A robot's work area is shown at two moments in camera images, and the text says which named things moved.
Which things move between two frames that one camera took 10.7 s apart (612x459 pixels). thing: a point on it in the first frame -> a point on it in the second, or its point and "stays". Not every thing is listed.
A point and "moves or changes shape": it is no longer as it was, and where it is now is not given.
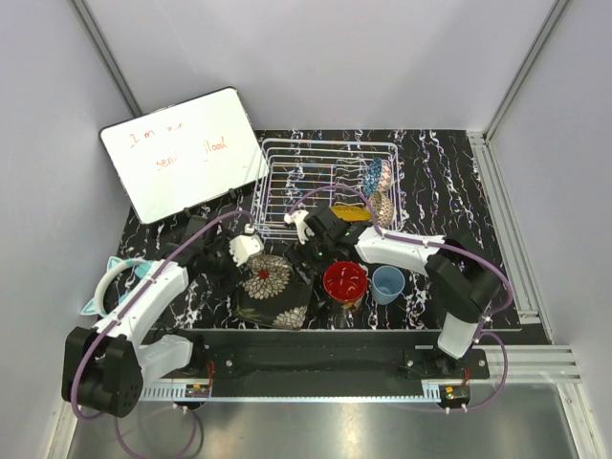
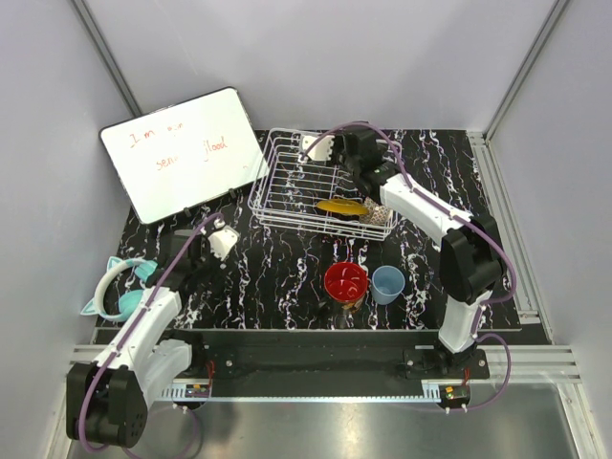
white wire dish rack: x=358 y=182 stays
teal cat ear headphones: x=97 y=305 stays
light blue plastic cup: x=386 y=283 stays
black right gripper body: x=315 y=251 -> x=338 y=153
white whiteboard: x=176 y=157 stays
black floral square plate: x=271 y=291 -> x=346 y=216
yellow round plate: x=351 y=213 moves or changes shape
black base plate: x=323 y=356 stays
